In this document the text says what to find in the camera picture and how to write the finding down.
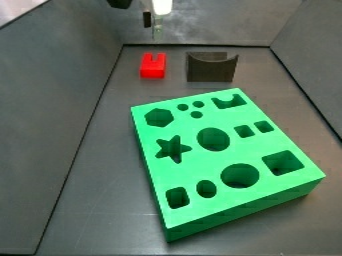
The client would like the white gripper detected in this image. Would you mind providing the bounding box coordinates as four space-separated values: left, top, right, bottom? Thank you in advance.
142 0 172 40

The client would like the red double-square block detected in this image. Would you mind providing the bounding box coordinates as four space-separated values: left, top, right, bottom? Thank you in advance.
138 52 165 78

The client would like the green shape-sorting board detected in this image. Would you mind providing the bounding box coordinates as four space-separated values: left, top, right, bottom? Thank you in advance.
130 88 324 241

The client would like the black L-shaped cradle stand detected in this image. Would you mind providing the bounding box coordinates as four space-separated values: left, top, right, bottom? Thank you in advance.
185 52 238 82

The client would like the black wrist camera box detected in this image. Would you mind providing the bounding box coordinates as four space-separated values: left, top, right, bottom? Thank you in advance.
105 0 132 9

